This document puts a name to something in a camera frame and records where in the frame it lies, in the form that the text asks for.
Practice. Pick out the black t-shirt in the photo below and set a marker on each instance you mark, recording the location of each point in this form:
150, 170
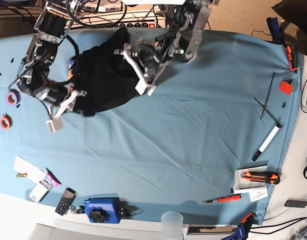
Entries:
108, 79

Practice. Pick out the power strip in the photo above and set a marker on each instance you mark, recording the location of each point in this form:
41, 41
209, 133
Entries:
161, 23

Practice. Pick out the pink marker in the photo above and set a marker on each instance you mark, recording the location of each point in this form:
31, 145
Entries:
49, 175

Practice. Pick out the blue plastic box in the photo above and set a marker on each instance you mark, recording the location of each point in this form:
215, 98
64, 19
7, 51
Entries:
103, 210

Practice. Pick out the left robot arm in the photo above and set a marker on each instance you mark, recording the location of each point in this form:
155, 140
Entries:
179, 44

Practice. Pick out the brass battery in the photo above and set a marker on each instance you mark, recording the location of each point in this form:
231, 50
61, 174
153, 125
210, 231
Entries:
21, 175

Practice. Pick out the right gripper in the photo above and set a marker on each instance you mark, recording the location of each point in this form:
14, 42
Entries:
66, 105

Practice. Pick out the orange black tool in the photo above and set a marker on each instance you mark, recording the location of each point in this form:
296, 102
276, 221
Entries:
292, 57

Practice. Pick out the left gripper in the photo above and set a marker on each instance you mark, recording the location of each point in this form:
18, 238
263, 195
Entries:
151, 58

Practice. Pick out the red cube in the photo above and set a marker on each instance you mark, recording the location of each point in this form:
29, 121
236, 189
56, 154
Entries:
286, 86

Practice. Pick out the black remote control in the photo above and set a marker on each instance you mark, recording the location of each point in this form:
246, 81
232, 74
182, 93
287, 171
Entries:
65, 201

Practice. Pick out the orange screwdriver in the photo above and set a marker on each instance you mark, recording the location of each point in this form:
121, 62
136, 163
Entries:
231, 198

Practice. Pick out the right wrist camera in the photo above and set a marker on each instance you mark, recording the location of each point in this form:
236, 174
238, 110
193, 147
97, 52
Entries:
54, 125

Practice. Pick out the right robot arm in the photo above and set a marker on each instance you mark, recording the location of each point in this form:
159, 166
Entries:
52, 27

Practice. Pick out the white card box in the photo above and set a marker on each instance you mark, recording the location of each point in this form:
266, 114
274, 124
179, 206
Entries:
40, 190

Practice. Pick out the purple tape roll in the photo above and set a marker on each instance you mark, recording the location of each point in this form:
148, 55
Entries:
13, 97

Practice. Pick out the white paper sheet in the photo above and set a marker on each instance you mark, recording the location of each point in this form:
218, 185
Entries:
32, 172

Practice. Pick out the white marker pen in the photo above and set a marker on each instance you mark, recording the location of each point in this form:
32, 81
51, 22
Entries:
266, 142

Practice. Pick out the black cable tie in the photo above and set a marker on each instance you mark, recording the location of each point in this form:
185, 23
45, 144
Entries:
268, 112
267, 96

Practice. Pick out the white business card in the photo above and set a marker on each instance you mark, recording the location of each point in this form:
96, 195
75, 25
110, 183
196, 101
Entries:
258, 194

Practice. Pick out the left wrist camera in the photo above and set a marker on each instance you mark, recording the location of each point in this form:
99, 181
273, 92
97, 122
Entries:
143, 87

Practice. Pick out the orange utility knife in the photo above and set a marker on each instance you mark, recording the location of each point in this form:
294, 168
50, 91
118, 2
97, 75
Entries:
268, 177

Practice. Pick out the blue orange clamp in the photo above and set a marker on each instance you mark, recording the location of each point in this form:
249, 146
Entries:
242, 231

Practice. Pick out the frosted plastic cup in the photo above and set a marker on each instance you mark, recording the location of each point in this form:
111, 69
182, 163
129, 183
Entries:
172, 225

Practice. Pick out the red tape roll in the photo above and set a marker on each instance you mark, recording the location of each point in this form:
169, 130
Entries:
6, 121

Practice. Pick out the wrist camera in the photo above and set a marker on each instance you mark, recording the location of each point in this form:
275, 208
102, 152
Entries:
143, 87
54, 125

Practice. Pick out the blue table cloth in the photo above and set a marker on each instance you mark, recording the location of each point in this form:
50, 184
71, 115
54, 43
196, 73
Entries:
169, 151

